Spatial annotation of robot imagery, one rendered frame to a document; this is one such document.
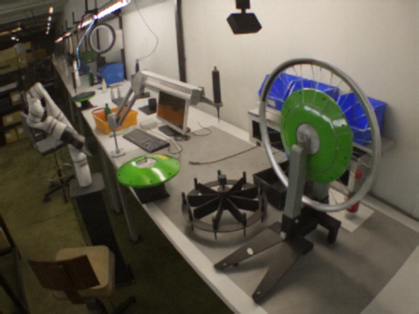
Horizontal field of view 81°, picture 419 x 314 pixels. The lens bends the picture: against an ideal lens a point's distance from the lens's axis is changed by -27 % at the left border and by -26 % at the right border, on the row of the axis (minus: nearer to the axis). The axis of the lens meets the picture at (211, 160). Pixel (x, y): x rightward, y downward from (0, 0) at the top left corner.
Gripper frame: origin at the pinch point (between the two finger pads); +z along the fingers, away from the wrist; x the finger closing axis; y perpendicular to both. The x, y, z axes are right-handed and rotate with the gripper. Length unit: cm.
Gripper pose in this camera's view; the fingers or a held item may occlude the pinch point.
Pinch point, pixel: (91, 155)
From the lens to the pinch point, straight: 145.0
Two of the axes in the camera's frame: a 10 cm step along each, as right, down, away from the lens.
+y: 5.7, -8.0, -1.8
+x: -2.7, -3.8, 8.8
